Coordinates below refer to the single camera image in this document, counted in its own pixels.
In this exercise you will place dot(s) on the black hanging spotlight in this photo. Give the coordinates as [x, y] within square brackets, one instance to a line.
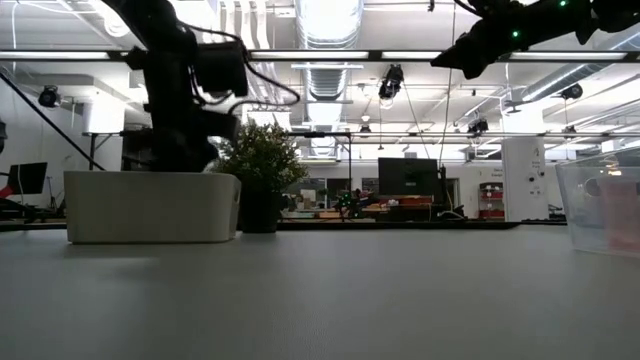
[477, 125]
[48, 96]
[571, 91]
[391, 82]

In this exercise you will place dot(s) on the slanted silver duct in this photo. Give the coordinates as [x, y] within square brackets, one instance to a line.
[560, 80]

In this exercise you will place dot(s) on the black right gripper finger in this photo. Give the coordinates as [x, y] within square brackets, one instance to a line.
[465, 52]

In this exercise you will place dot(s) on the clear plastic bin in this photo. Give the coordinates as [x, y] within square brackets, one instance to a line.
[575, 235]

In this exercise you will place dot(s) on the pink medicine bottle white cap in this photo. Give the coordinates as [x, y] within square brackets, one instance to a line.
[620, 220]

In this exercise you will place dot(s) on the silver ventilation duct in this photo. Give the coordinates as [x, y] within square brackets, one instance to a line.
[327, 25]

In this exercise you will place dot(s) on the potted artificial flowering plant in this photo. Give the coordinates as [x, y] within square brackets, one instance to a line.
[265, 160]

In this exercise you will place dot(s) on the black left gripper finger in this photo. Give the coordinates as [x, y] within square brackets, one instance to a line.
[200, 157]
[167, 159]

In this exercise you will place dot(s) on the shelf with red bins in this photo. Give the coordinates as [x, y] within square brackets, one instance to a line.
[491, 212]

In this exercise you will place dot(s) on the small black monitor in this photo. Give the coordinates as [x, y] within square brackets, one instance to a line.
[27, 177]

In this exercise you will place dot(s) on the white plastic bin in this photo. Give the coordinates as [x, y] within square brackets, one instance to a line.
[150, 210]

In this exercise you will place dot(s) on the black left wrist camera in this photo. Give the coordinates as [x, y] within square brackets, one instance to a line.
[222, 67]

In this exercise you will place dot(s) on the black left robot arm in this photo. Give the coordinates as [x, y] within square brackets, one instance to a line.
[165, 60]

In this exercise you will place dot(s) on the black horizontal rail frame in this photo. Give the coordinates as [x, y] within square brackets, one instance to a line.
[450, 134]

